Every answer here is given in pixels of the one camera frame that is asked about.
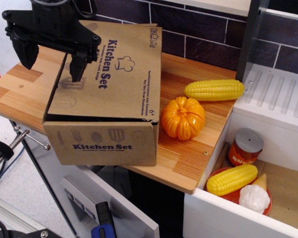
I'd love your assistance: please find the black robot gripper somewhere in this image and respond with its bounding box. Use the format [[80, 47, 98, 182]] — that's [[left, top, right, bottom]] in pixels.
[[2, 0, 101, 82]]

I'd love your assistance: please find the brown cardboard kitchen set box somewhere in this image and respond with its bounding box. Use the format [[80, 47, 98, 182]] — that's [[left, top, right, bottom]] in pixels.
[[43, 20, 162, 166]]

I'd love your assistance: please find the white toy oven door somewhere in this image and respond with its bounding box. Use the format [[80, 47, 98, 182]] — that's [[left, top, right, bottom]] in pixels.
[[61, 166, 160, 238]]

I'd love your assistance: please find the orange plastic toy pumpkin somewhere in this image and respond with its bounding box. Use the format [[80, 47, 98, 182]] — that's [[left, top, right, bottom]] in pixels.
[[160, 97, 206, 140]]

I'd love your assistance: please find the yellow toy corn on counter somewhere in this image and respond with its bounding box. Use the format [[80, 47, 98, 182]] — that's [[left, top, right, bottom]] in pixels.
[[184, 79, 245, 101]]

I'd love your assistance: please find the yellow toy corn on plate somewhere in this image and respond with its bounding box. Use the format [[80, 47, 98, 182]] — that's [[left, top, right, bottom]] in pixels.
[[206, 164, 258, 196]]

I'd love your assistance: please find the orange toy beans can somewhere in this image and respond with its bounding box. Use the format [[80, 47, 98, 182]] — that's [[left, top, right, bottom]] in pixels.
[[226, 128, 264, 167]]

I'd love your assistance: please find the white dish drying rack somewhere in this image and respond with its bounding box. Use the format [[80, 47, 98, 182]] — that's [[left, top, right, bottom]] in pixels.
[[233, 64, 298, 131]]

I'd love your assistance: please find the red orange plate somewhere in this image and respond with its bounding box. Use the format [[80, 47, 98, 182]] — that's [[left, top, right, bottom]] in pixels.
[[210, 168, 272, 215]]

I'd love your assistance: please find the beige toy ice cream cone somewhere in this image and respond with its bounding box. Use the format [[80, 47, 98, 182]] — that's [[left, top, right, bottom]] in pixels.
[[252, 174, 267, 191]]

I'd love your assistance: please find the white toy cauliflower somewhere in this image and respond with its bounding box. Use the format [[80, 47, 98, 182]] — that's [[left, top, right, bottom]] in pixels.
[[238, 185, 271, 214]]

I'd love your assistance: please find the white toy sink basin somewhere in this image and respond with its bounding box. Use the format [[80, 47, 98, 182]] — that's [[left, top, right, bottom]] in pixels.
[[183, 113, 298, 238]]

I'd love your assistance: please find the metal clamp with black handle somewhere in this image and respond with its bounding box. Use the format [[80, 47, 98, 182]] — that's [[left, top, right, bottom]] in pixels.
[[0, 125, 51, 163]]

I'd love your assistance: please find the blue cable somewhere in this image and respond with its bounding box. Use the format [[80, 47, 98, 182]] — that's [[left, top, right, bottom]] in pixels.
[[0, 146, 25, 194]]

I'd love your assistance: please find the black and blue handle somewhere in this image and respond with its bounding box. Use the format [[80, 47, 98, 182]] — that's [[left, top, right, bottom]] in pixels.
[[91, 201, 117, 238]]

